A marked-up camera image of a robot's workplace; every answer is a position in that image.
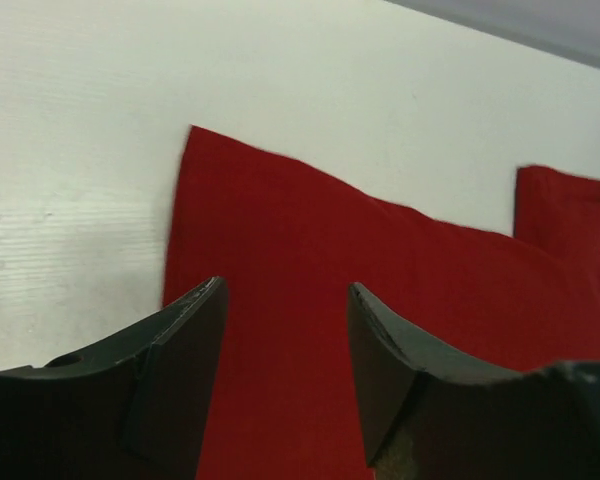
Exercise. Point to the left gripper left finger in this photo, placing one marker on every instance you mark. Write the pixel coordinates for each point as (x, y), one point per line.
(133, 405)

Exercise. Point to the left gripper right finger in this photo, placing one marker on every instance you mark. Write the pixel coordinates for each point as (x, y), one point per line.
(428, 410)

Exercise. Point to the dark red t shirt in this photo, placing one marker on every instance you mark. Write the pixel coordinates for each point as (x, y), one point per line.
(289, 240)

